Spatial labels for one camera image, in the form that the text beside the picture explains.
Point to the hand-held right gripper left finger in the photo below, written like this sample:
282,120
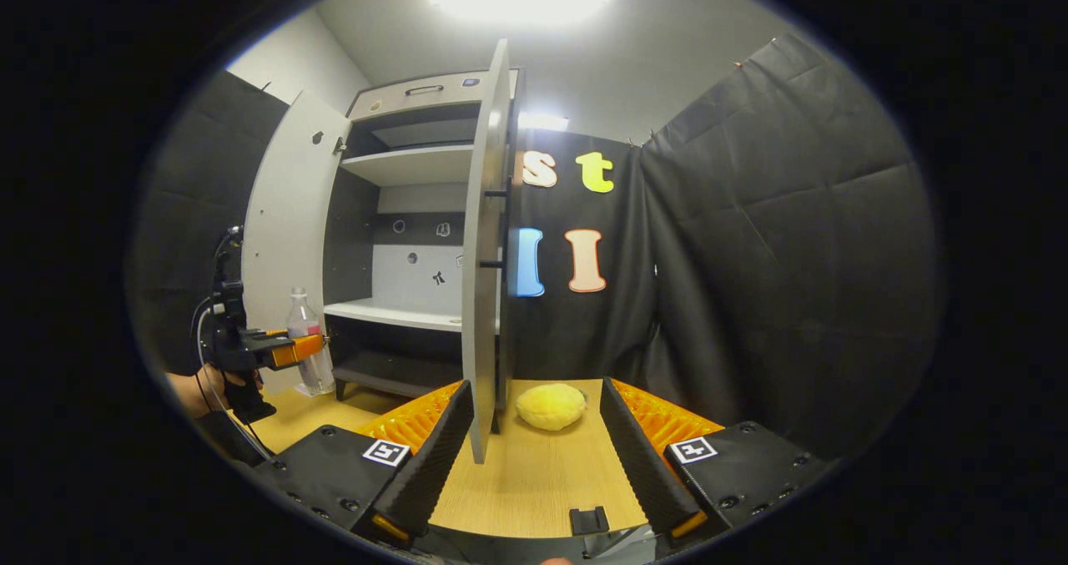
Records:
438,456

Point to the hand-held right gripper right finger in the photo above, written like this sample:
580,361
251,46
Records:
642,465

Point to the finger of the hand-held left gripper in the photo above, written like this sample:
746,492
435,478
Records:
296,350

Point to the clear plastic bottle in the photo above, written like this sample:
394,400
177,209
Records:
304,319

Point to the grey cabinet door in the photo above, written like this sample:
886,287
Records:
484,256
288,214

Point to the grey cabinet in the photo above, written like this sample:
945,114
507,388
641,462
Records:
409,214

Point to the white cabinet shelf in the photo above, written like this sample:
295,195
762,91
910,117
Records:
409,164
384,313

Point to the grey cabinet drawer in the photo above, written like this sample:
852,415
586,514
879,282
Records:
400,98

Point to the yellow plush ball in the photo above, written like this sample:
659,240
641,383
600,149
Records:
551,406

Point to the black backdrop cloth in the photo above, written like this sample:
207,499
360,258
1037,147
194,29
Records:
192,189
768,239

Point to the small ceiling light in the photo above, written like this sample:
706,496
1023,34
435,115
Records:
542,122

